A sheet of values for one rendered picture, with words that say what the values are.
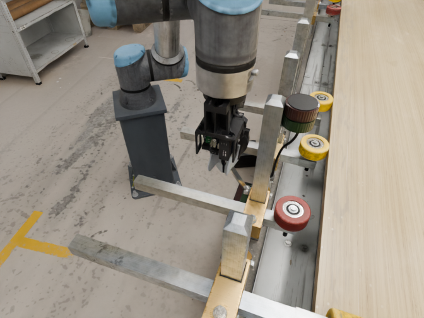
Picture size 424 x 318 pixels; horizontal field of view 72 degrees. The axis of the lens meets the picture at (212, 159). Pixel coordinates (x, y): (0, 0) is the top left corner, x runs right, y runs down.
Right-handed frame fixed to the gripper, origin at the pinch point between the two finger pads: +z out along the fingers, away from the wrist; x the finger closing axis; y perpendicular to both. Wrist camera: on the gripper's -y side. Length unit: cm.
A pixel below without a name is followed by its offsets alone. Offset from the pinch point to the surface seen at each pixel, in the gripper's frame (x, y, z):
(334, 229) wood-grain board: 25.5, 0.9, 10.7
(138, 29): -199, -286, 95
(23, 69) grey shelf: -235, -140, 85
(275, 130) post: 8.8, -3.6, -9.0
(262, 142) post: 6.8, -3.6, -5.5
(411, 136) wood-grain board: 45, -39, 11
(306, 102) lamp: 13.2, -5.3, -15.3
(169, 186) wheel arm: -15.4, -1.7, 14.6
